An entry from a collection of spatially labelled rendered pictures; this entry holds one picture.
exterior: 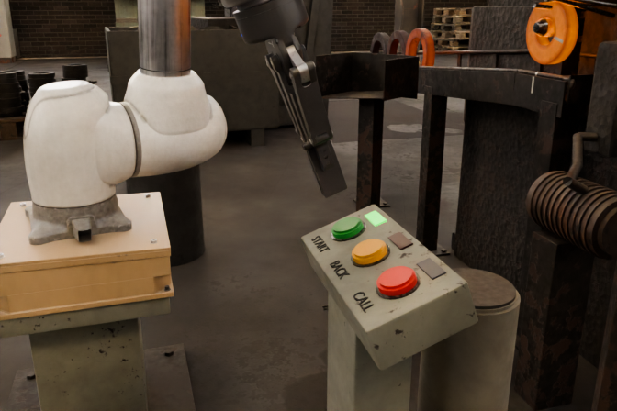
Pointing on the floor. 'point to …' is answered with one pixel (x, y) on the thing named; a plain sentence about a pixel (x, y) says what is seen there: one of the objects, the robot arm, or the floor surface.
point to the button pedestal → (381, 316)
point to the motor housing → (560, 283)
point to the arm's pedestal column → (102, 372)
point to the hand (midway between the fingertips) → (325, 166)
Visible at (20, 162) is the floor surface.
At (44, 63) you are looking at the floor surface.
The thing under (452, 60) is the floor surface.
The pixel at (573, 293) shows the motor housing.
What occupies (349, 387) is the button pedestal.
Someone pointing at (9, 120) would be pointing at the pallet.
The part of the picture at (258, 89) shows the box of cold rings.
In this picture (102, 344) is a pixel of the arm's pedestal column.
